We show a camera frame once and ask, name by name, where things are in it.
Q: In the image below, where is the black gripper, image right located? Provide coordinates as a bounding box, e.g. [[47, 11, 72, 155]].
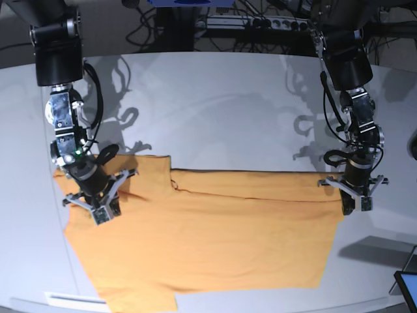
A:
[[339, 155, 374, 216]]

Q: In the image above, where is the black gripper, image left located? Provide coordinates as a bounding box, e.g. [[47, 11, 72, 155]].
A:
[[68, 160, 121, 219]]

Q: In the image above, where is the orange yellow T-shirt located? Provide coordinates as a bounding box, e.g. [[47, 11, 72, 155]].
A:
[[64, 155, 343, 312]]

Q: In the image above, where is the grey tablet stand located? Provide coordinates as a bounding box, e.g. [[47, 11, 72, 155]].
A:
[[388, 245, 416, 295]]

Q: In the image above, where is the tablet screen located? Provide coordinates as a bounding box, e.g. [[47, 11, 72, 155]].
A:
[[400, 273, 417, 313]]

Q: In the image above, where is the white power strip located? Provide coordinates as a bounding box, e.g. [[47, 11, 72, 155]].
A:
[[195, 15, 308, 31]]

